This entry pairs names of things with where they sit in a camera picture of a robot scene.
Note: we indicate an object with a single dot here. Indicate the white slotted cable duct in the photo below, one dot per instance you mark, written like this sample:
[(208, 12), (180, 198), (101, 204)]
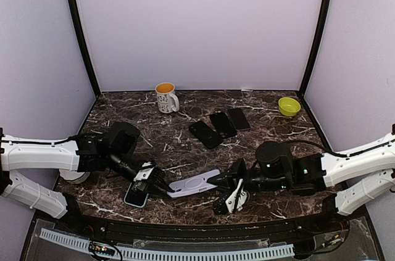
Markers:
[(104, 251)]

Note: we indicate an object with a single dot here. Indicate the phone in blue case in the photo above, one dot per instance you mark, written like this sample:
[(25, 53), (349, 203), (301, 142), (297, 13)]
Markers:
[(136, 199)]

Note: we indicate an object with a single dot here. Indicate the green bowl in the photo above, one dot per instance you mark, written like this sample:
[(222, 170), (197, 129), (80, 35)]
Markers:
[(288, 106)]

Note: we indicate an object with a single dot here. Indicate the white fluted bowl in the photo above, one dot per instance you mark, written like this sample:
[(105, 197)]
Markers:
[(74, 177)]

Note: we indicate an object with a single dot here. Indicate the black frame post left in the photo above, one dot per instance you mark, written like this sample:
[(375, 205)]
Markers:
[(83, 47)]

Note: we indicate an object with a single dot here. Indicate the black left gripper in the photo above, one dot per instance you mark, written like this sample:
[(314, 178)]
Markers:
[(156, 177)]

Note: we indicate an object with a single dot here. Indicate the black frame post right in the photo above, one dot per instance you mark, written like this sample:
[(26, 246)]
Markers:
[(317, 39)]

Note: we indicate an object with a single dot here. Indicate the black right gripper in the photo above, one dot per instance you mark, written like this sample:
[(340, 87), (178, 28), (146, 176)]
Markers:
[(231, 181)]

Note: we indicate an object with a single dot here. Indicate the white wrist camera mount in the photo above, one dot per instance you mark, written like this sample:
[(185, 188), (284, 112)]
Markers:
[(144, 171), (231, 201)]

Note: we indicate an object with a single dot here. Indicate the white patterned mug yellow inside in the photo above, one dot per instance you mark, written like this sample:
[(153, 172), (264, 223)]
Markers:
[(167, 100)]

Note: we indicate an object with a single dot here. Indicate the black front rail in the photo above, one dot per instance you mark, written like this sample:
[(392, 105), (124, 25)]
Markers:
[(295, 229)]

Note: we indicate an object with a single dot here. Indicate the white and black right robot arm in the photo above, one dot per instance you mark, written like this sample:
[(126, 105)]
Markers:
[(275, 168)]

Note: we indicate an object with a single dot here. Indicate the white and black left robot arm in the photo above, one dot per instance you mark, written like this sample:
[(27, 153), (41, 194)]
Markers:
[(75, 158)]

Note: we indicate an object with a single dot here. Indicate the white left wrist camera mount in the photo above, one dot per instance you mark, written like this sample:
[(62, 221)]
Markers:
[(144, 171)]

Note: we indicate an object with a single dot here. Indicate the black frame post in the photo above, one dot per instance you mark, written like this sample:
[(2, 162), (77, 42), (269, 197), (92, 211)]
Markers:
[(83, 47), (317, 39)]

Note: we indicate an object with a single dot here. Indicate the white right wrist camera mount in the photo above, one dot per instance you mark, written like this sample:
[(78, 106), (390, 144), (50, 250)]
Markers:
[(231, 201)]

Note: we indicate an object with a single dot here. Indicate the purple phone with dark screen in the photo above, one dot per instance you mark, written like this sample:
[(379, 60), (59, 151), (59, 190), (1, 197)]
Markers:
[(238, 119)]

